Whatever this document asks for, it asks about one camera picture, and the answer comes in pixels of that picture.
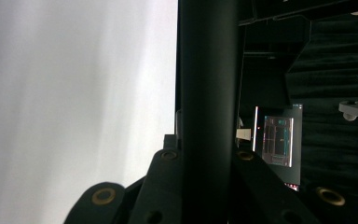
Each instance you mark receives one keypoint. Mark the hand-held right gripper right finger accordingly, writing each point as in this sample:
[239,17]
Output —
[254,193]

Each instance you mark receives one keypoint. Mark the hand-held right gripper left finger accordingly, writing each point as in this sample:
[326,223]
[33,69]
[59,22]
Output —
[161,186]

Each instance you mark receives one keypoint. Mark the computer monitor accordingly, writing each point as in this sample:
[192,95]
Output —
[279,140]

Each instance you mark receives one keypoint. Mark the small white box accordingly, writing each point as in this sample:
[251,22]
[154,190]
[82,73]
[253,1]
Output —
[244,133]

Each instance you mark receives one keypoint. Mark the white table cover sheet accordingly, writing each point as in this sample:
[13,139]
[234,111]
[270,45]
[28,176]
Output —
[59,93]

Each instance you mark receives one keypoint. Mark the black metal frame bar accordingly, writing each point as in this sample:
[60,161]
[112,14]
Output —
[292,14]

